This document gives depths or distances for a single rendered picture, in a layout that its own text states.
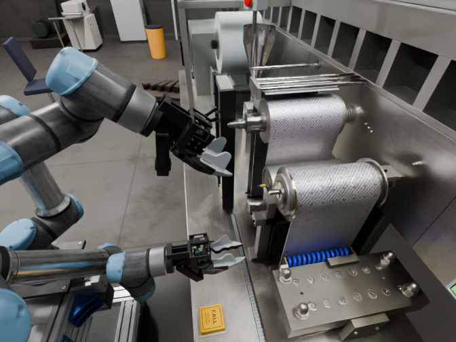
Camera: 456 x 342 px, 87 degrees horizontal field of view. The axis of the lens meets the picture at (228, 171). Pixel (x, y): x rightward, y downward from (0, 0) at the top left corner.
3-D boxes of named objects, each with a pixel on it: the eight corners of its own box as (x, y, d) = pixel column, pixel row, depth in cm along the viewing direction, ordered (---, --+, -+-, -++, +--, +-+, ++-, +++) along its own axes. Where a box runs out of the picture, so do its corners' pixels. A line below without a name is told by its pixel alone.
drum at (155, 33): (150, 55, 609) (145, 24, 566) (167, 54, 614) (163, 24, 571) (150, 60, 579) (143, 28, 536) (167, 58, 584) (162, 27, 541)
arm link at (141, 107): (112, 130, 41) (120, 109, 47) (138, 143, 44) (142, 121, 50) (133, 96, 38) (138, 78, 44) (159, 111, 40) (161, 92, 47)
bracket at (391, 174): (370, 170, 70) (372, 165, 69) (388, 168, 71) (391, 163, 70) (381, 182, 67) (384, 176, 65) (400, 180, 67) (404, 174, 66)
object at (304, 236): (281, 256, 77) (290, 220, 65) (349, 245, 80) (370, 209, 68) (281, 258, 77) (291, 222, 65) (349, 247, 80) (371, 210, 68)
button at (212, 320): (199, 310, 76) (199, 307, 75) (221, 306, 77) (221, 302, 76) (201, 335, 71) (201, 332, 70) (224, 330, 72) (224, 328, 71)
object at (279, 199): (271, 188, 71) (277, 176, 65) (277, 186, 72) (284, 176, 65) (277, 212, 68) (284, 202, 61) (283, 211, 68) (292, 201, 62)
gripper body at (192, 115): (218, 140, 46) (162, 105, 40) (193, 169, 50) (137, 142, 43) (214, 120, 52) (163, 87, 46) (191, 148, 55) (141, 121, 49)
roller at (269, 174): (260, 184, 89) (263, 159, 81) (325, 177, 92) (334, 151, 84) (270, 210, 80) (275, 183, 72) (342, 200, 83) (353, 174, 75)
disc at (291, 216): (273, 194, 77) (279, 156, 68) (274, 193, 77) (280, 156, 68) (290, 232, 66) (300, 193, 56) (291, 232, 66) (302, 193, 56)
